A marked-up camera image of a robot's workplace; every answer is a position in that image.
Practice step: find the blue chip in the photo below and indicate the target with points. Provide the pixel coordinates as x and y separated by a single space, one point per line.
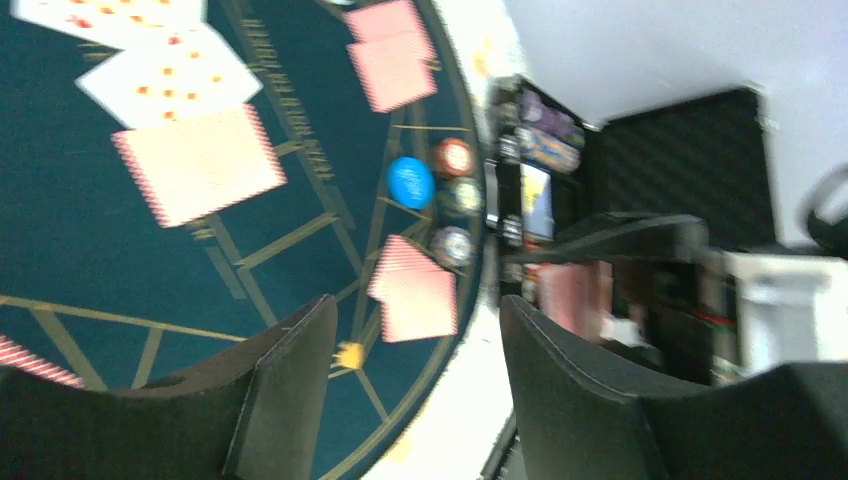
460 197

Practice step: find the red five chip stack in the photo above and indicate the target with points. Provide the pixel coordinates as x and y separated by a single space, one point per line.
452 157

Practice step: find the nine of hearts card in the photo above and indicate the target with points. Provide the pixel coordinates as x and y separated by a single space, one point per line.
118 24

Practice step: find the pink sponge block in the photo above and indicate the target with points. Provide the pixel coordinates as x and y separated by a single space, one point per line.
577 297

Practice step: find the red card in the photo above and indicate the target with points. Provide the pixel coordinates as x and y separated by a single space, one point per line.
417 296
16 356

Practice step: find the red cards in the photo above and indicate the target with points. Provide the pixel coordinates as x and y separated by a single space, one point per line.
391 53

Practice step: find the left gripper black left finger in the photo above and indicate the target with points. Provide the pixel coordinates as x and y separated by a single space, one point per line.
251 411

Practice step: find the blue small blind button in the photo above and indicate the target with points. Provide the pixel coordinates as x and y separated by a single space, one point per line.
411 183

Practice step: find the round dark poker mat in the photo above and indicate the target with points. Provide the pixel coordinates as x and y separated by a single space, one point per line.
90 281

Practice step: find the grey chip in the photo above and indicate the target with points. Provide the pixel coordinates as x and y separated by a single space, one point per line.
452 247

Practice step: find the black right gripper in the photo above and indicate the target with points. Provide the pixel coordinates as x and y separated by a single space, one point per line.
654 267

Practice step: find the black poker chip case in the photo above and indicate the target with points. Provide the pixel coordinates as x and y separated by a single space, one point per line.
703 157

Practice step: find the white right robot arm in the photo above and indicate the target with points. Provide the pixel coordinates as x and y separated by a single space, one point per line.
717 316

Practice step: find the seven of hearts card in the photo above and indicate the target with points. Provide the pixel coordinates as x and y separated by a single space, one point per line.
180 74

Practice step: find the playing card deck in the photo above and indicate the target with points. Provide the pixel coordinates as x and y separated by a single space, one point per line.
537 202

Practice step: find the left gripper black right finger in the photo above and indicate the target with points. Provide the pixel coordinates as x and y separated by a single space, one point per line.
584 412

